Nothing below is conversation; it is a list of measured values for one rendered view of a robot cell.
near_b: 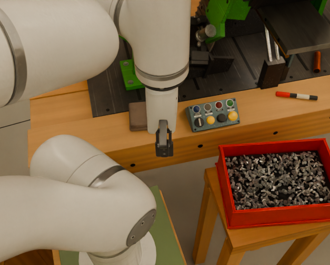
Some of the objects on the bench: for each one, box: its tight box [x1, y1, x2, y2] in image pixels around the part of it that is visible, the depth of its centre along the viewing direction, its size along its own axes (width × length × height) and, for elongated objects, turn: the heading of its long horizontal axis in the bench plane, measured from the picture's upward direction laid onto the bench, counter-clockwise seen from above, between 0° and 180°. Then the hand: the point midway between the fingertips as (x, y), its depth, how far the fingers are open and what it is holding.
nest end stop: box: [189, 60, 208, 66], centre depth 123 cm, size 4×7×6 cm, turn 103°
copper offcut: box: [313, 52, 321, 73], centre depth 129 cm, size 9×2×2 cm, turn 165°
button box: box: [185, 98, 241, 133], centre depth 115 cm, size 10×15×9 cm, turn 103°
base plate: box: [87, 0, 330, 118], centre depth 137 cm, size 42×110×2 cm, turn 103°
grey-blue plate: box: [278, 47, 295, 81], centre depth 122 cm, size 10×2×14 cm, turn 13°
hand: (165, 132), depth 71 cm, fingers open, 8 cm apart
